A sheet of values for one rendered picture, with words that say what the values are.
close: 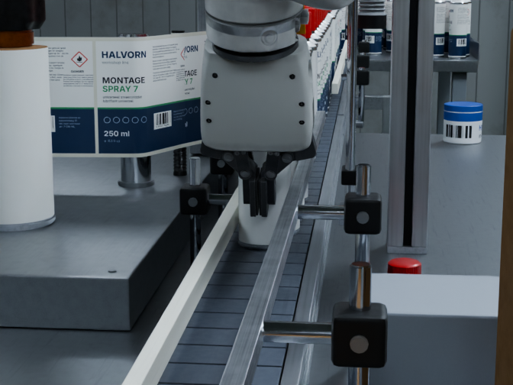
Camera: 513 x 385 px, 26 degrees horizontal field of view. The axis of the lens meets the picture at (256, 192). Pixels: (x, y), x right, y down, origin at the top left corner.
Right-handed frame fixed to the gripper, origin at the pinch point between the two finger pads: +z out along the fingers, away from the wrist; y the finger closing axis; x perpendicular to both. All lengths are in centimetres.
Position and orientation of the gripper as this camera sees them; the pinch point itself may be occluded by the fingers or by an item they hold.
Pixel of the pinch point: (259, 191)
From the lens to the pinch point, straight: 104.5
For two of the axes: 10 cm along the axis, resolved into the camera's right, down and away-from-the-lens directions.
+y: -10.0, -0.2, 0.9
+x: -0.9, 5.2, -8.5
